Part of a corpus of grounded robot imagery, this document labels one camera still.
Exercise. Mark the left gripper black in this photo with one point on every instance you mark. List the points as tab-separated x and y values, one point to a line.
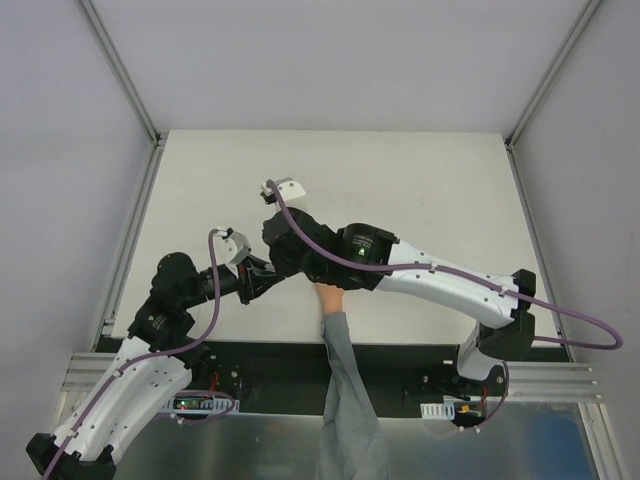
248	279

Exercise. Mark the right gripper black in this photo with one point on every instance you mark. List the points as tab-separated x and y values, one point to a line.
279	245

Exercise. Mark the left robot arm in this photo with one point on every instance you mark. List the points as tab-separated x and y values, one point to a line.
155	361

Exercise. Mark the grey sleeve forearm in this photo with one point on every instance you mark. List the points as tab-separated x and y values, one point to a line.
351	444

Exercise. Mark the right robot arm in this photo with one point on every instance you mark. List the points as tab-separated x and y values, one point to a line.
363	257

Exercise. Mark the mannequin hand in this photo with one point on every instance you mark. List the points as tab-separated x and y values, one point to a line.
331	298

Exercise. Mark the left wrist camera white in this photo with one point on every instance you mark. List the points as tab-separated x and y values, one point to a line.
231	247

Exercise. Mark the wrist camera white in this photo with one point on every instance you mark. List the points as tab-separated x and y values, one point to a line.
231	247
291	192

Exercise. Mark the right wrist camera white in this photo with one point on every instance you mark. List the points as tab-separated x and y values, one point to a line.
291	192

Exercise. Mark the left white cable duct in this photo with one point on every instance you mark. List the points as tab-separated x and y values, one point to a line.
200	405

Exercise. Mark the white cable duct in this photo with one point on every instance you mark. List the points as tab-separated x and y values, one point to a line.
200	405
444	411

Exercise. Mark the left aluminium frame post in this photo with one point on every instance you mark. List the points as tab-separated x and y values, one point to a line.
109	51

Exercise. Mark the aluminium frame post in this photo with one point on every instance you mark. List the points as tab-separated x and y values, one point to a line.
109	51
576	32

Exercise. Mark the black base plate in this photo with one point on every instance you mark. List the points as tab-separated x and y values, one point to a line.
292	378

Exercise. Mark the aluminium rail bar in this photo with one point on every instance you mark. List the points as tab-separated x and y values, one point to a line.
551	382

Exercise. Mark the right white cable duct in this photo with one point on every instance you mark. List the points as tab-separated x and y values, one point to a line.
444	411

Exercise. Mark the right aluminium frame post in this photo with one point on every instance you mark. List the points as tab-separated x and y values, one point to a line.
576	32

